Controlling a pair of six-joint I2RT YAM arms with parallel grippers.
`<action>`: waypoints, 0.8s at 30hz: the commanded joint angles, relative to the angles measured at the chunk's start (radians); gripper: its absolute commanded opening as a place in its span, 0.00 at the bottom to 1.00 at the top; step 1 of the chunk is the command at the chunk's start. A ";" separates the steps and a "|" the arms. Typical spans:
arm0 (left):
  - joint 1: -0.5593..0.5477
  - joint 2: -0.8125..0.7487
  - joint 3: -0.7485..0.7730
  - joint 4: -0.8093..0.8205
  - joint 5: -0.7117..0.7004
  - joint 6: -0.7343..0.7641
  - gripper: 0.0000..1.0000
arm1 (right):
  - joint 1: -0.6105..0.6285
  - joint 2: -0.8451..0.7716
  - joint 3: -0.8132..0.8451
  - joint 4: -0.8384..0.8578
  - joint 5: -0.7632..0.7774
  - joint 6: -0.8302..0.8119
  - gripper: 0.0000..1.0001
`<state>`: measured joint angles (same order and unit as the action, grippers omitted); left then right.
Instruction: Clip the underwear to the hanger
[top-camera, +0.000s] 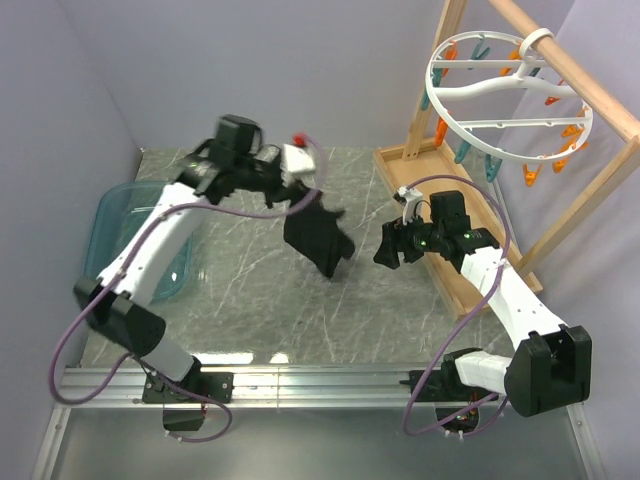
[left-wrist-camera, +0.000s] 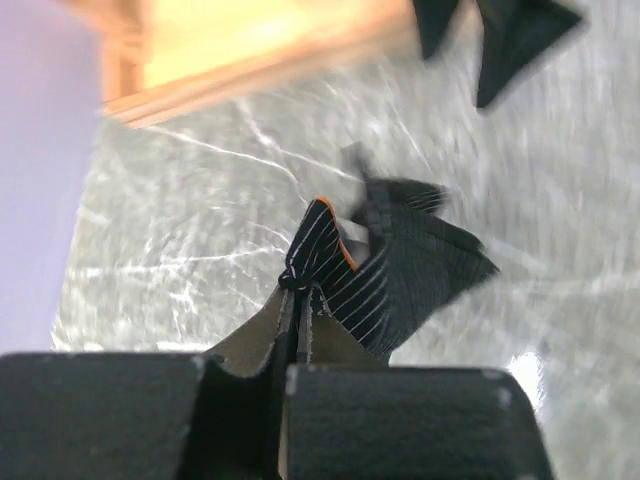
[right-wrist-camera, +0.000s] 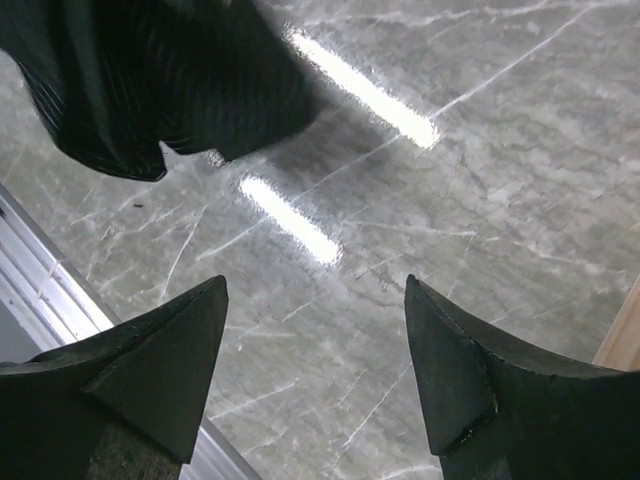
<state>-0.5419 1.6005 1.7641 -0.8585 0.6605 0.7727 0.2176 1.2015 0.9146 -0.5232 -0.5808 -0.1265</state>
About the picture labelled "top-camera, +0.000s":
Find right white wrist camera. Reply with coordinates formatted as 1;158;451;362
393;186;423;225

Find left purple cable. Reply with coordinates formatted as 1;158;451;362
48;134;329;443

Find wooden hanger rack frame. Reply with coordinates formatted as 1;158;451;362
374;1;639;318

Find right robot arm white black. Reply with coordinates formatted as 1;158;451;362
374;187;592;417

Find purple cable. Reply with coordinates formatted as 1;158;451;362
402;174;512;437
48;134;329;443

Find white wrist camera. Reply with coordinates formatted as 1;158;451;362
393;186;423;225
281;144;316;178

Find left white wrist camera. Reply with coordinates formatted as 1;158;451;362
281;144;316;178

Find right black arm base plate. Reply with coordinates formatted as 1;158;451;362
399;369;453;403

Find teal clothes peg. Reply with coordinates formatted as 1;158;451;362
484;154;502;183
454;140;471;164

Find white round clip hanger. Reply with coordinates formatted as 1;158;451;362
424;28;594;164

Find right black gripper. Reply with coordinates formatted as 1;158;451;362
373;209;445;269

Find black striped underwear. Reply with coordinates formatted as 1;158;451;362
283;191;355;279

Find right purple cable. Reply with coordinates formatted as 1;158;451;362
402;174;512;437

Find orange clothes peg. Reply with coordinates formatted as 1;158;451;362
552;156;570;174
434;117;448;148
522;164;542;188

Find aluminium mounting rail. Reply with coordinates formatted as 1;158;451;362
49;363;521;412

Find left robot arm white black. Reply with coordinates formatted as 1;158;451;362
74;115;315;402

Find teal transparent plastic bin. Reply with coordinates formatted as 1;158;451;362
84;181;193;302

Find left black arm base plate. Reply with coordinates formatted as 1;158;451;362
142;372;234;404

